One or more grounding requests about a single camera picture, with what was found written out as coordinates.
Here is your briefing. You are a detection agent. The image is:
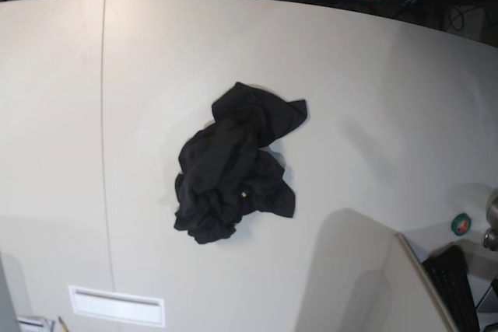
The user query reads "black keyboard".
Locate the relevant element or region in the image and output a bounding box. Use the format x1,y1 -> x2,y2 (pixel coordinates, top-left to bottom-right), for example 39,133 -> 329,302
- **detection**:
423,245 -> 480,332

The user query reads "metal cylinder stand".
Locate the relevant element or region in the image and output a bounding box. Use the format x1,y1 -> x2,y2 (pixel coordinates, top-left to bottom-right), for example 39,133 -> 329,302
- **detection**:
482,197 -> 498,252

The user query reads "white cable tray lid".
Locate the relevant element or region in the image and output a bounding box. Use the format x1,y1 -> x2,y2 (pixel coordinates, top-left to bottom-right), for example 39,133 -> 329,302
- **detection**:
68,285 -> 165,327

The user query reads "black t-shirt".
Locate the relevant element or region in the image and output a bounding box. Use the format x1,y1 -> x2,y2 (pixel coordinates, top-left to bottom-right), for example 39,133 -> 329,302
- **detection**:
174,82 -> 307,244

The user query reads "green tape roll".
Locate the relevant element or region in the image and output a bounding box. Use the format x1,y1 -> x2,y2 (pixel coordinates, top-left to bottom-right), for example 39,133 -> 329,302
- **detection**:
451,213 -> 472,236

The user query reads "white partition panel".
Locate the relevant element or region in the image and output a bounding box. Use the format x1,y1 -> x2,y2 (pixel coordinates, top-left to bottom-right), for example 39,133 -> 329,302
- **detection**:
382,233 -> 458,332

